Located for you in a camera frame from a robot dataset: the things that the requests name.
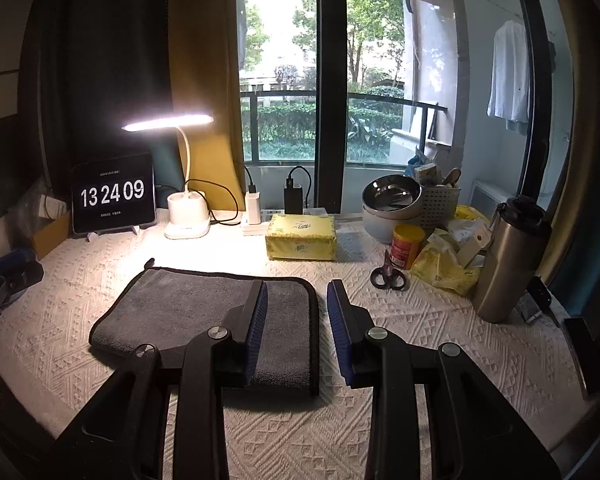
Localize yellow tissue pack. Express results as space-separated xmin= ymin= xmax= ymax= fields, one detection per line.
xmin=265 ymin=214 xmax=337 ymax=261

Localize white desk lamp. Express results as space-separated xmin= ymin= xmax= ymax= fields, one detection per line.
xmin=121 ymin=114 xmax=216 ymax=240

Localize white charger adapter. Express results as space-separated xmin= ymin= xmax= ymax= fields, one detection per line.
xmin=245 ymin=191 xmax=261 ymax=226

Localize tablet showing clock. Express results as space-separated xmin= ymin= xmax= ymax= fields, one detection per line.
xmin=71 ymin=153 xmax=157 ymax=235

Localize white bowl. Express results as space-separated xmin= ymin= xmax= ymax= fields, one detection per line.
xmin=362 ymin=208 xmax=420 ymax=245

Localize purple and grey towel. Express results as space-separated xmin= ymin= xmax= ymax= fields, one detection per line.
xmin=88 ymin=266 xmax=320 ymax=399

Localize yellow plastic bag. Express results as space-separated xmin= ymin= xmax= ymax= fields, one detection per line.
xmin=411 ymin=205 xmax=492 ymax=297

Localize white hanging shirt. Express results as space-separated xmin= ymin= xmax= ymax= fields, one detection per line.
xmin=486 ymin=21 xmax=530 ymax=124

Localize black scissors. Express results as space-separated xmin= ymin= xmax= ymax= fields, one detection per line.
xmin=370 ymin=250 xmax=410 ymax=292

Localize dark green curtain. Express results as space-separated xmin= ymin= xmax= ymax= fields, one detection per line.
xmin=18 ymin=0 xmax=184 ymax=202

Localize stainless steel bowl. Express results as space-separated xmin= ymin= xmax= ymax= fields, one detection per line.
xmin=362 ymin=174 xmax=424 ymax=220

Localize cardboard box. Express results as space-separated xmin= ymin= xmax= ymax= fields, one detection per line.
xmin=31 ymin=211 xmax=72 ymax=260

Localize white perforated basket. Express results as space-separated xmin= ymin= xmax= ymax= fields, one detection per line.
xmin=420 ymin=184 xmax=460 ymax=230

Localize black power bank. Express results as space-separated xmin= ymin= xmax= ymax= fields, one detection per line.
xmin=284 ymin=186 xmax=303 ymax=214

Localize mustard yellow curtain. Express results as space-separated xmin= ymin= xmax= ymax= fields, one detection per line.
xmin=168 ymin=0 xmax=245 ymax=211

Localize white textured tablecloth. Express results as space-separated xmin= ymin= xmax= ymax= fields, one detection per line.
xmin=0 ymin=209 xmax=596 ymax=480

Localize stainless steel tumbler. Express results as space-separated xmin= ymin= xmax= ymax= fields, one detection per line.
xmin=471 ymin=196 xmax=552 ymax=323

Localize clear plastic bag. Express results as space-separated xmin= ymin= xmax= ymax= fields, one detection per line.
xmin=7 ymin=178 xmax=69 ymax=237

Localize red yellow can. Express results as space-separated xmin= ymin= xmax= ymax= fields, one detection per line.
xmin=390 ymin=223 xmax=425 ymax=269

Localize black lamp cable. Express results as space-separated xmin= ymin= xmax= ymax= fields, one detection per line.
xmin=182 ymin=164 xmax=314 ymax=227

